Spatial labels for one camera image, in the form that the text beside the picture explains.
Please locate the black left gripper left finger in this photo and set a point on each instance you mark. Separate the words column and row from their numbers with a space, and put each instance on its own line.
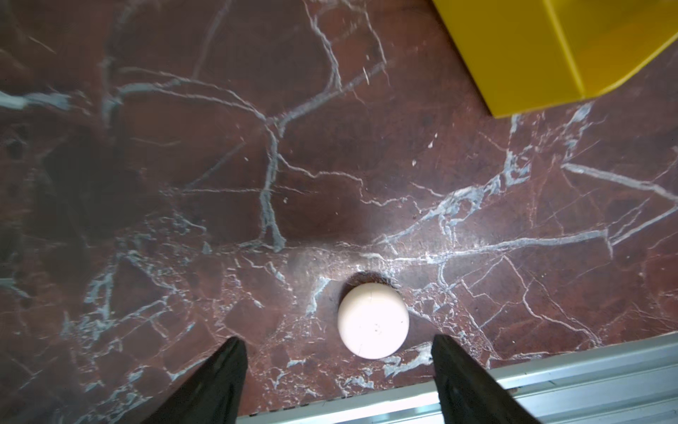
column 212, row 394

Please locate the pink round earphone case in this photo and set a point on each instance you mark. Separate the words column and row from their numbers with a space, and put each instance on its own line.
column 373, row 321

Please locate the yellow bottom drawer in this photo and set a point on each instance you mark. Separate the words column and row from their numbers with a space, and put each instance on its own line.
column 531, row 55

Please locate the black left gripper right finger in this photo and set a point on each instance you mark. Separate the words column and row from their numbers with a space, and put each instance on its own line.
column 467, row 393

